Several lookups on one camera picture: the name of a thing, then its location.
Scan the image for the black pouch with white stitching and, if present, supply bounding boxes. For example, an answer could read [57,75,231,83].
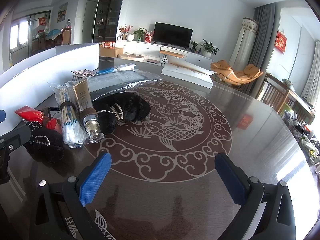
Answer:
[25,121,66,165]

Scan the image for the white sheer curtain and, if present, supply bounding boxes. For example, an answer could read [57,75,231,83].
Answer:
[301,40,320,105]

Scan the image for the red wall hanging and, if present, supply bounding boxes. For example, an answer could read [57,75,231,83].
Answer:
[274,31,287,53]

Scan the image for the clear cotton swab packet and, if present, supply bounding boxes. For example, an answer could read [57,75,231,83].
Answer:
[47,81,90,149]

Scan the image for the round wooden low table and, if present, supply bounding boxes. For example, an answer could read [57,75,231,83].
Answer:
[117,53,145,61]

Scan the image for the blue lace cover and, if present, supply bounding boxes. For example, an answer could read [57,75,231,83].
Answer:
[46,29,62,40]

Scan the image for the gold metal rings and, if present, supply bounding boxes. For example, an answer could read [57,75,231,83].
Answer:
[111,104,124,120]

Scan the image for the white partition board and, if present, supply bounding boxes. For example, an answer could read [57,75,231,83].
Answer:
[0,43,100,110]

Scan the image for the gold cosmetic tube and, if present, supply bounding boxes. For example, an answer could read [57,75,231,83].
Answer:
[72,78,105,144]

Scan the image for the dark glass display cabinet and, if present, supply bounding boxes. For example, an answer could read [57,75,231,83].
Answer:
[93,0,128,44]

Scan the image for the red flowers in vase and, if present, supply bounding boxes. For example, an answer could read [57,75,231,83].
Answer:
[119,24,133,40]

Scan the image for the cardboard box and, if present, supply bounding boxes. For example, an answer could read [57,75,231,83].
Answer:
[99,47,124,58]

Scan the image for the wooden dining chair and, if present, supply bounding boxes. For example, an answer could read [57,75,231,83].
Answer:
[61,27,73,45]

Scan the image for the eyeglasses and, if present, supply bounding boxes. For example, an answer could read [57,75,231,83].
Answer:
[41,106,63,118]

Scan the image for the black plush cloth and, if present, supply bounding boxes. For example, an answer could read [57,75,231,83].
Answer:
[91,92,152,133]

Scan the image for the leafy green potted plant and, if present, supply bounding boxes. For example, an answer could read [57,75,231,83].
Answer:
[132,27,148,42]

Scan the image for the grey curtain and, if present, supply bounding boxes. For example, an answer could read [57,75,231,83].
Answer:
[247,2,275,98]

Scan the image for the white television cabinet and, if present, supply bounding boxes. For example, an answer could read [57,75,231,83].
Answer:
[115,40,214,65]

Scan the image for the large potted green plant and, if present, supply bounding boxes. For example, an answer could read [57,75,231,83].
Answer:
[200,39,220,57]

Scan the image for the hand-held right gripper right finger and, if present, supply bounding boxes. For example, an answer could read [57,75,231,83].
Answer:
[214,152,297,240]

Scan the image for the pile of mixed clutter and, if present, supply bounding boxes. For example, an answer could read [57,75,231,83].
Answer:
[281,110,320,165]

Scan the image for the orange lounge chair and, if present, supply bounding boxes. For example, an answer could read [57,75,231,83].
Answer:
[210,60,264,90]

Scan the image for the covered standing air conditioner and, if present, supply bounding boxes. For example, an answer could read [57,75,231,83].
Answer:
[229,17,260,68]

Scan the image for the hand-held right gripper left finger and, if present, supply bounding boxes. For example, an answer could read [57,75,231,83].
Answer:
[30,151,113,240]

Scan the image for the clear bag with dark item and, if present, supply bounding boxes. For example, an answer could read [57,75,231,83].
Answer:
[86,69,163,100]

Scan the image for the red snack packet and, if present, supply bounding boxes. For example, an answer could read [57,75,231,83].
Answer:
[14,106,62,134]

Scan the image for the black television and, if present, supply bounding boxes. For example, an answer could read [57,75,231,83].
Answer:
[152,22,194,48]

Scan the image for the bench with orange seat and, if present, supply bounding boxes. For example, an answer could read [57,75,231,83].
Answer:
[159,50,186,65]

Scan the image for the silver glitter bow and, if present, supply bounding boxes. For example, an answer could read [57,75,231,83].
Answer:
[71,69,94,79]

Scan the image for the framed wall painting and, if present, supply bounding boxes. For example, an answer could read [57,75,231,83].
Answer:
[57,2,68,22]

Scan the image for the blue flat box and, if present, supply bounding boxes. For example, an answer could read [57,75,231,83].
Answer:
[96,67,119,75]

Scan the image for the large white flat box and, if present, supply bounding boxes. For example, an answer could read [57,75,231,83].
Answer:
[161,61,217,88]

